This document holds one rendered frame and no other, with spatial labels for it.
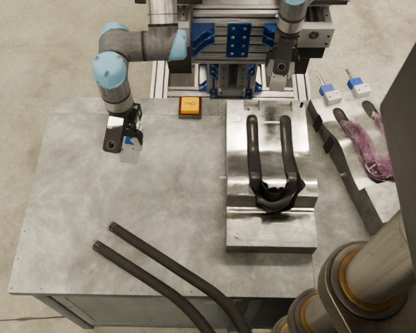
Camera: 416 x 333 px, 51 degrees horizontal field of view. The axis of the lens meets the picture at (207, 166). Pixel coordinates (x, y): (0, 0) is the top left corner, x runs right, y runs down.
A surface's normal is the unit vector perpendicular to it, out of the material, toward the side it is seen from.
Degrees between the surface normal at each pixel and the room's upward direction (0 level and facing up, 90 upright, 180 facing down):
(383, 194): 0
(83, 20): 0
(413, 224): 90
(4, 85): 0
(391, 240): 90
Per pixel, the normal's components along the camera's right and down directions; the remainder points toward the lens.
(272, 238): 0.00, -0.48
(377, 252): -0.99, 0.11
